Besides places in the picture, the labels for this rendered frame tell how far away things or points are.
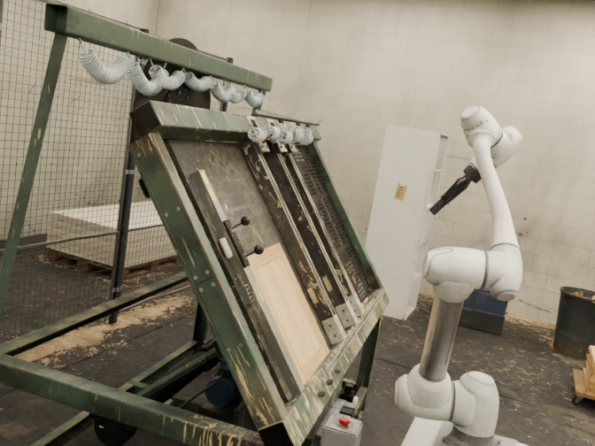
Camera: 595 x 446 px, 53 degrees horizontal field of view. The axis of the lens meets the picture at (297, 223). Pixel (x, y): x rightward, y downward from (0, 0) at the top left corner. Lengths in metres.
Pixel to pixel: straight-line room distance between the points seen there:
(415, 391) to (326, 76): 6.35
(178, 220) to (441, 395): 1.16
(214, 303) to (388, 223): 4.57
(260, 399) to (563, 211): 6.03
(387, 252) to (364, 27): 3.14
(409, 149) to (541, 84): 2.03
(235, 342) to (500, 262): 0.94
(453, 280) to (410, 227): 4.47
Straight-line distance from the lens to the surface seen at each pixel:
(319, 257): 3.20
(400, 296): 6.64
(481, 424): 2.47
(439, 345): 2.24
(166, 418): 2.37
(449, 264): 2.03
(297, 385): 2.39
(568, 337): 6.88
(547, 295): 7.90
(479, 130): 2.29
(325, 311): 2.95
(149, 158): 2.18
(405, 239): 6.53
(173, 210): 2.14
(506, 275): 2.07
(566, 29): 7.88
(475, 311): 6.90
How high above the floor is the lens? 1.91
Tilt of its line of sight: 9 degrees down
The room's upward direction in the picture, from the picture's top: 9 degrees clockwise
